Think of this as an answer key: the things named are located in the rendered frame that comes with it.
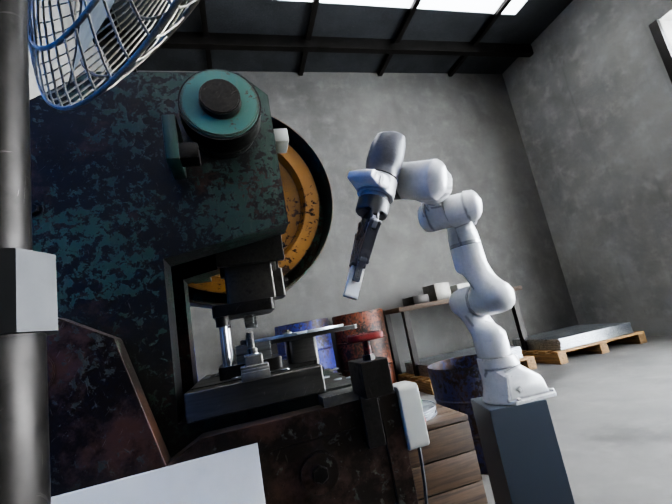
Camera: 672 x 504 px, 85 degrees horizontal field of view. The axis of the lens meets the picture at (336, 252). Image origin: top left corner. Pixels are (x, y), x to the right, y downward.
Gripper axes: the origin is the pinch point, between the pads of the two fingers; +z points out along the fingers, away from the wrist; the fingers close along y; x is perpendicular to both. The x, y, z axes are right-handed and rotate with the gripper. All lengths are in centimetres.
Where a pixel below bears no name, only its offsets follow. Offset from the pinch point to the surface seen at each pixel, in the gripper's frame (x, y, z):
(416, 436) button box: -23.3, 5.7, 27.6
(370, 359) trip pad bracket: -7.1, -1.1, 14.8
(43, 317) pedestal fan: 27, -55, 20
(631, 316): -417, 291, -132
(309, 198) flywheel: 12, 66, -44
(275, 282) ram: 15.8, 27.7, 0.1
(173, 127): 48, 2, -22
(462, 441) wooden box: -72, 66, 32
